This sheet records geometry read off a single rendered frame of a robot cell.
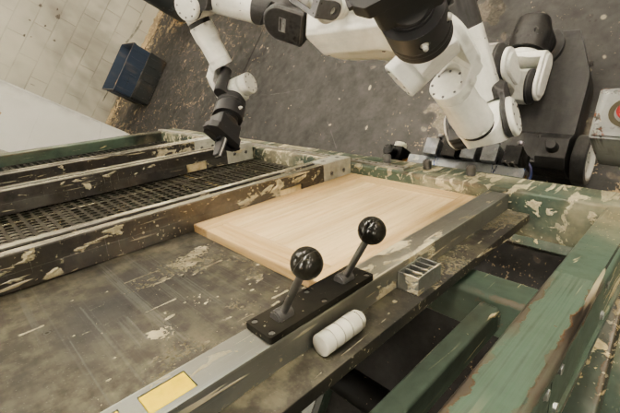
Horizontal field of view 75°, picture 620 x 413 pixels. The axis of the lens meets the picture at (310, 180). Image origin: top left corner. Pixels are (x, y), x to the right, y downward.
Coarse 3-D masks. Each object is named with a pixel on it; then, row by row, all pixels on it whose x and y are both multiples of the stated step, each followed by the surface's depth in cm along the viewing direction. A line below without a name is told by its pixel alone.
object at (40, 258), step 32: (320, 160) 125; (224, 192) 97; (256, 192) 104; (96, 224) 81; (128, 224) 82; (160, 224) 87; (192, 224) 92; (0, 256) 68; (32, 256) 71; (64, 256) 74; (96, 256) 78; (0, 288) 68
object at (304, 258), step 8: (304, 248) 44; (312, 248) 45; (296, 256) 44; (304, 256) 43; (312, 256) 44; (320, 256) 44; (296, 264) 43; (304, 264) 43; (312, 264) 43; (320, 264) 44; (296, 272) 44; (304, 272) 43; (312, 272) 43; (320, 272) 44; (296, 280) 46; (296, 288) 47; (288, 296) 48; (288, 304) 49; (272, 312) 50; (280, 312) 50; (288, 312) 50; (280, 320) 50
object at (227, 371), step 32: (448, 224) 79; (480, 224) 86; (384, 256) 67; (416, 256) 68; (384, 288) 63; (320, 320) 53; (224, 352) 46; (256, 352) 46; (288, 352) 49; (160, 384) 42; (224, 384) 43; (256, 384) 46
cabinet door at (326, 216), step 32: (320, 192) 112; (352, 192) 111; (384, 192) 109; (416, 192) 107; (448, 192) 106; (224, 224) 91; (256, 224) 91; (288, 224) 90; (320, 224) 89; (352, 224) 88; (416, 224) 86; (256, 256) 76; (288, 256) 74
